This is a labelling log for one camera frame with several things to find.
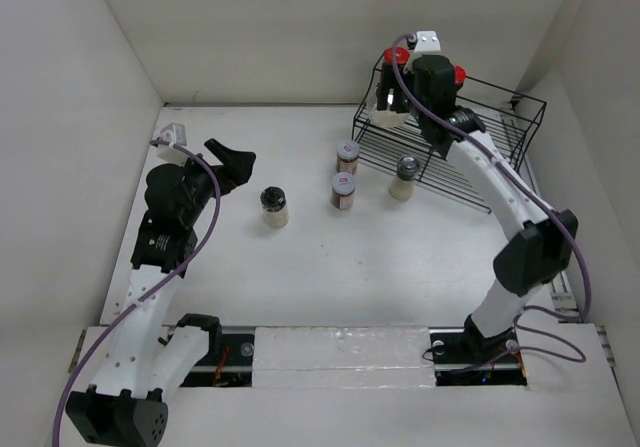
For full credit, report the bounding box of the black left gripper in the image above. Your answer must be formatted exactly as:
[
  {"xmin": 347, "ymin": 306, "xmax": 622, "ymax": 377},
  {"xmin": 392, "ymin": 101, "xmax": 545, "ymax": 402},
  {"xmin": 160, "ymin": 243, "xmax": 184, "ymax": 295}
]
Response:
[{"xmin": 174, "ymin": 140, "xmax": 254, "ymax": 226}]

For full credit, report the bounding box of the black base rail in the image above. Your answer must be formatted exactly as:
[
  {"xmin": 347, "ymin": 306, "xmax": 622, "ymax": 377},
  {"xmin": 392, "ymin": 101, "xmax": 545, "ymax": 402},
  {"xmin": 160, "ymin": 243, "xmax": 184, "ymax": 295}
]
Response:
[{"xmin": 183, "ymin": 327, "xmax": 527, "ymax": 390}]

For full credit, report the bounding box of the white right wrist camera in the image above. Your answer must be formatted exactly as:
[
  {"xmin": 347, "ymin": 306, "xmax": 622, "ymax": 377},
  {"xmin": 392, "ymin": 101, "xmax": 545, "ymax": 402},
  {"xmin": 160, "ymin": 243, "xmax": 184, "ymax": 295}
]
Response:
[{"xmin": 405, "ymin": 31, "xmax": 441, "ymax": 71}]

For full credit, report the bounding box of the black grinder cap spice bottle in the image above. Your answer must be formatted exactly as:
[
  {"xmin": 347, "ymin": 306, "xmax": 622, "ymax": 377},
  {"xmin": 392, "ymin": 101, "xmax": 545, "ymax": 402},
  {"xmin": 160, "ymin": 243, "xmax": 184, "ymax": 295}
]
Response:
[{"xmin": 260, "ymin": 186, "xmax": 289, "ymax": 228}]

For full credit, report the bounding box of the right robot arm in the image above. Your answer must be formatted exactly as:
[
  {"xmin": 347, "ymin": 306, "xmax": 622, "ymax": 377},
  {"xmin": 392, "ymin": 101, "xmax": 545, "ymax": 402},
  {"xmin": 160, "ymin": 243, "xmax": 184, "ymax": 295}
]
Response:
[{"xmin": 370, "ymin": 47, "xmax": 578, "ymax": 363}]

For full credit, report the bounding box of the round glass jar white powder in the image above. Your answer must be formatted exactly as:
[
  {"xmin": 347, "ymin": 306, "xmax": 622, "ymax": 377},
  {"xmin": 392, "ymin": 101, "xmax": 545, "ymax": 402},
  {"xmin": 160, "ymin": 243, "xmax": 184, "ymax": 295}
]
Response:
[{"xmin": 366, "ymin": 85, "xmax": 409, "ymax": 129}]

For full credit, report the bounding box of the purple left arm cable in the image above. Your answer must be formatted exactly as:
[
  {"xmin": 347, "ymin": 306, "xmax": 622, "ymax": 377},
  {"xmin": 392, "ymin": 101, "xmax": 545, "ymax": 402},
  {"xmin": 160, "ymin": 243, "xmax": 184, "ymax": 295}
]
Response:
[{"xmin": 51, "ymin": 139, "xmax": 222, "ymax": 447}]

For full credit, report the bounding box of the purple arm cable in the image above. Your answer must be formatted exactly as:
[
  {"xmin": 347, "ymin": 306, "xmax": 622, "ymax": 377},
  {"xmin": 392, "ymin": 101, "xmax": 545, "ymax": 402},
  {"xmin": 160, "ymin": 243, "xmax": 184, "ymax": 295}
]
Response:
[
  {"xmin": 389, "ymin": 34, "xmax": 592, "ymax": 373},
  {"xmin": 51, "ymin": 139, "xmax": 222, "ymax": 447}
]

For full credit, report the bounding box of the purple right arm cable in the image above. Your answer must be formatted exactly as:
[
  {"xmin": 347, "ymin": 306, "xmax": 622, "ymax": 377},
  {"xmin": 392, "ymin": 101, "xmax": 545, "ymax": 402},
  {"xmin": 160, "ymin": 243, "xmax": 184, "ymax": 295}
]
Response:
[{"xmin": 389, "ymin": 34, "xmax": 592, "ymax": 373}]

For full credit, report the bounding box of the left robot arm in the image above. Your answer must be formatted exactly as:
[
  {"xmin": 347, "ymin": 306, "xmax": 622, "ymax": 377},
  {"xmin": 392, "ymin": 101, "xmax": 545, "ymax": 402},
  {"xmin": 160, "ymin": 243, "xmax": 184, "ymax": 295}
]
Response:
[{"xmin": 54, "ymin": 139, "xmax": 256, "ymax": 446}]

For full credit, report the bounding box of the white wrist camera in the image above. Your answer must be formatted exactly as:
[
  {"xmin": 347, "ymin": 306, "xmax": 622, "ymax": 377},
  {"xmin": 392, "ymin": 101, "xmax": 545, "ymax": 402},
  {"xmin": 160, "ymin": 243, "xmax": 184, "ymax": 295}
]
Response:
[
  {"xmin": 405, "ymin": 31, "xmax": 441, "ymax": 71},
  {"xmin": 153, "ymin": 123, "xmax": 187, "ymax": 165}
]

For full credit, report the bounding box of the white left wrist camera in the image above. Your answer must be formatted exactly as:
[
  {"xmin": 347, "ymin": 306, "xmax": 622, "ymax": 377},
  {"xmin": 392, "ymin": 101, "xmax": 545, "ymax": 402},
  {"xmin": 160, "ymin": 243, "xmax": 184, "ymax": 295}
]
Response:
[{"xmin": 153, "ymin": 123, "xmax": 187, "ymax": 165}]

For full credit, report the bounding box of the white lid brown spice jar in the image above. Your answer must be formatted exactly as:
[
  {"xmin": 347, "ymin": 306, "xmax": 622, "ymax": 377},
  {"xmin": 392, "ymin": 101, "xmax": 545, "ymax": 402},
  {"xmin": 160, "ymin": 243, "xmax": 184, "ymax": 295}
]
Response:
[{"xmin": 331, "ymin": 172, "xmax": 356, "ymax": 210}]

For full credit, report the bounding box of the black wire rack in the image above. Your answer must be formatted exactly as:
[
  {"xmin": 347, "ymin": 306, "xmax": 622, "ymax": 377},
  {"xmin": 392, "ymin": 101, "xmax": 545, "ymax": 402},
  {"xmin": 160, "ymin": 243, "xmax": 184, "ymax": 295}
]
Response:
[{"xmin": 351, "ymin": 59, "xmax": 547, "ymax": 213}]

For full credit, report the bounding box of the red lid sauce jar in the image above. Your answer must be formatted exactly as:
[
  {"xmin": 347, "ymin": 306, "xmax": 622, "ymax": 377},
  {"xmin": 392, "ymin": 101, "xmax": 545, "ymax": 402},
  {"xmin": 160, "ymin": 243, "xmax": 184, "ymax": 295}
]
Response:
[
  {"xmin": 454, "ymin": 65, "xmax": 467, "ymax": 92},
  {"xmin": 379, "ymin": 46, "xmax": 412, "ymax": 98}
]

